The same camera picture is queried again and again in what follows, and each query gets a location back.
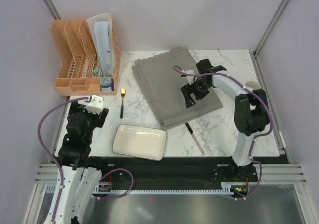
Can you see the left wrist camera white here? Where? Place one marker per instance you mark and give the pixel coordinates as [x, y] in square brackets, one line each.
[95, 104]

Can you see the orange plastic file organizer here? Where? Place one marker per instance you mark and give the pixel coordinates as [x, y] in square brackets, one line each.
[75, 47]

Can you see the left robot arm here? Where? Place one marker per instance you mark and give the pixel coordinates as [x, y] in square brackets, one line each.
[71, 199]

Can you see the green clip items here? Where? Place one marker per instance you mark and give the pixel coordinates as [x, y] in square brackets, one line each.
[97, 72]

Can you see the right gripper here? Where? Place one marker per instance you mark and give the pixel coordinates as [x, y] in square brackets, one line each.
[190, 88]

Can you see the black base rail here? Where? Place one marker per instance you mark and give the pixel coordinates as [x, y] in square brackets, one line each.
[172, 173]

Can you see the white paper folder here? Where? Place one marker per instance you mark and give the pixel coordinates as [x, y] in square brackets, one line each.
[100, 27]

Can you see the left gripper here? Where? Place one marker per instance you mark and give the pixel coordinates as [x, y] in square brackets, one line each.
[99, 119]

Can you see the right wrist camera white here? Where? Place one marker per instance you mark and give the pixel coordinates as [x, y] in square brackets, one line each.
[190, 76]

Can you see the white slotted cable duct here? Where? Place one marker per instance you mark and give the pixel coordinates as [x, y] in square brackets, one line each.
[225, 189]

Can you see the grey scalloped placemat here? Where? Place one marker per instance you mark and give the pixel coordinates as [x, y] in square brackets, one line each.
[160, 84]

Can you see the aluminium frame rail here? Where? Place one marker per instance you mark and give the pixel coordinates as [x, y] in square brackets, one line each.
[50, 173]

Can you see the white rectangular plate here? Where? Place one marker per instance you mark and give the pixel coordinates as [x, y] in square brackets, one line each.
[140, 142]

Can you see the gold fork green handle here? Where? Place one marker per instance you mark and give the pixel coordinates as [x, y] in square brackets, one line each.
[123, 93]

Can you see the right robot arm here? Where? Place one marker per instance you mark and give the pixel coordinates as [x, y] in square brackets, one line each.
[252, 117]

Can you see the black knife pink handle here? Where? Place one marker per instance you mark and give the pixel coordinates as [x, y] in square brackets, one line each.
[194, 138]

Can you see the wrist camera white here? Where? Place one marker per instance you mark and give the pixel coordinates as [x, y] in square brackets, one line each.
[190, 76]
[95, 104]

